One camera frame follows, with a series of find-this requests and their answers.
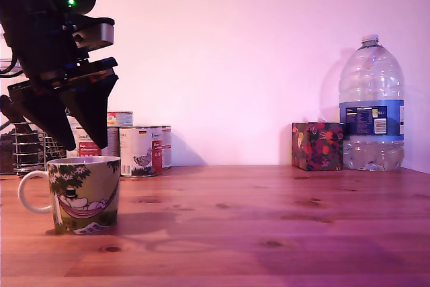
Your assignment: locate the wire kitchen tool rack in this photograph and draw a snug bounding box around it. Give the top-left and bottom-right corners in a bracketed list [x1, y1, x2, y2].
[11, 128, 67, 176]

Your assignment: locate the tin can with chicken print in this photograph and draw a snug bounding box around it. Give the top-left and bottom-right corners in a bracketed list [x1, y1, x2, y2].
[118, 126, 164, 178]

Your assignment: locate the large clear water bottle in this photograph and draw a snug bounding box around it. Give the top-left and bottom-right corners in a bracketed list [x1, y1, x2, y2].
[338, 34, 405, 172]

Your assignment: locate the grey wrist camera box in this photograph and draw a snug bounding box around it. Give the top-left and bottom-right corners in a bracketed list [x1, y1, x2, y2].
[71, 16, 116, 50]

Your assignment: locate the white tin can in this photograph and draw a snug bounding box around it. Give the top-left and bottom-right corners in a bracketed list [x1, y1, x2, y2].
[161, 125, 173, 170]

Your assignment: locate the black cable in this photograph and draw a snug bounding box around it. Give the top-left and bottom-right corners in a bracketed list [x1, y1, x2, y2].
[0, 54, 25, 79]

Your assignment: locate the floral printed box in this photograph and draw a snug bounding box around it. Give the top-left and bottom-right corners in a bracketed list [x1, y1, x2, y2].
[291, 122, 345, 172]

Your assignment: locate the illustrated ceramic mug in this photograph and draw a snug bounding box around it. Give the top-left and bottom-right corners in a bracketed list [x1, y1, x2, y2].
[17, 155, 122, 235]

